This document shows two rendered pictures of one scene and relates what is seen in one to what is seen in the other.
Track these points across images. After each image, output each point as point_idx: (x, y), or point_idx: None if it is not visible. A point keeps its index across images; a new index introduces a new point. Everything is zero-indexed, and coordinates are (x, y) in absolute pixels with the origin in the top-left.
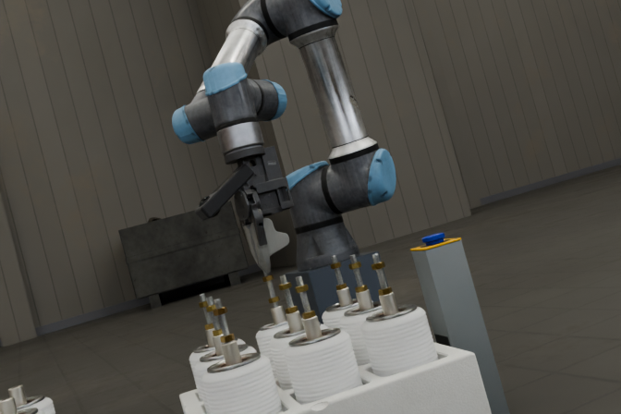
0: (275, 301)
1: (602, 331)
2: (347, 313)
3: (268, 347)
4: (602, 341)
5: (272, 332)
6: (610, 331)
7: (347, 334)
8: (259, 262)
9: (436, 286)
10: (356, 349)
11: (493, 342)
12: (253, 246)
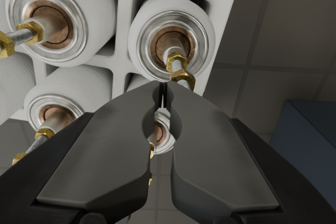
0: (166, 61)
1: (189, 217)
2: (46, 96)
3: (148, 3)
4: (174, 207)
5: (139, 16)
6: (184, 217)
7: None
8: (153, 83)
9: None
10: (55, 71)
11: None
12: (179, 119)
